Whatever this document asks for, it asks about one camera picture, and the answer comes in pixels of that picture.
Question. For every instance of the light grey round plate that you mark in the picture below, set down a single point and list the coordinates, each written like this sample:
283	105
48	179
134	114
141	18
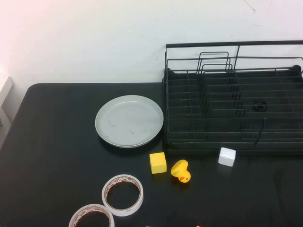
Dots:
129	120

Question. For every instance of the yellow foam cube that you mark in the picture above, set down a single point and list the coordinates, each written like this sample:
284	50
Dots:
158	164

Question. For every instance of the black plastic drip tray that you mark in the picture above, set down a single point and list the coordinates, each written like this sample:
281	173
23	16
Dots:
194	150

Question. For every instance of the yellow rubber duck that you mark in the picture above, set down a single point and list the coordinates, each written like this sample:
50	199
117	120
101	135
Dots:
178	170

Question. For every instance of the white foam cube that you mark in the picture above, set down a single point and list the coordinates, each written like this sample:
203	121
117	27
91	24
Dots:
226	157

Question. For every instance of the white double-sided tape roll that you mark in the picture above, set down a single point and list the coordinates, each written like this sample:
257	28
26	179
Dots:
94	206
123	212

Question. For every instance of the grey white side cabinet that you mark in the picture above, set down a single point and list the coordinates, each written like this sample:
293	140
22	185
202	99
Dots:
6	94

